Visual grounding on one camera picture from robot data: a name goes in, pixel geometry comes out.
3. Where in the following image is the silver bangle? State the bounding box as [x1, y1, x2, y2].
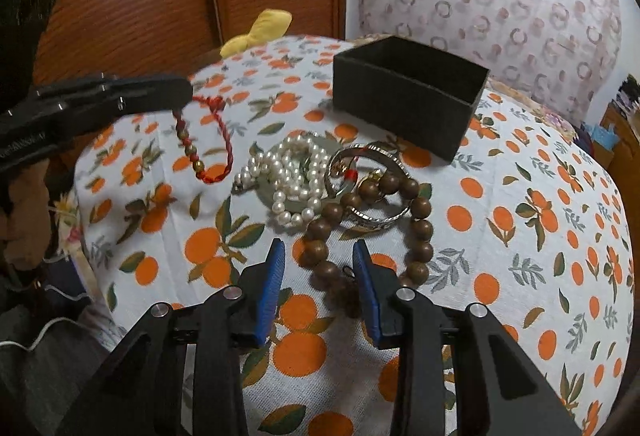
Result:
[323, 144, 412, 230]

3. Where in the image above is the orange print white cloth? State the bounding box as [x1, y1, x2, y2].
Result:
[49, 34, 637, 436]

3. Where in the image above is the yellow plush toy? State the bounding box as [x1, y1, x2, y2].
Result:
[219, 8, 293, 59]

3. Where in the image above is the brown wooden bead bracelet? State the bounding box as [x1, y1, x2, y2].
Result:
[298, 171, 434, 297]

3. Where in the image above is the wooden sideboard cabinet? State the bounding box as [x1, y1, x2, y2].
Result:
[593, 102, 640, 234]

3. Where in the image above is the green stone pendant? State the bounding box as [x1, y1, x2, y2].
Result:
[256, 135, 329, 221]

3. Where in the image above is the person's left hand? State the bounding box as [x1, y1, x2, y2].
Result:
[1, 160, 51, 271]

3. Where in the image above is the white pearl necklace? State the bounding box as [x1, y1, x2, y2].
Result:
[232, 133, 331, 228]

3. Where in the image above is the black open jewelry box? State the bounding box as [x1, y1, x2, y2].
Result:
[333, 37, 489, 162]

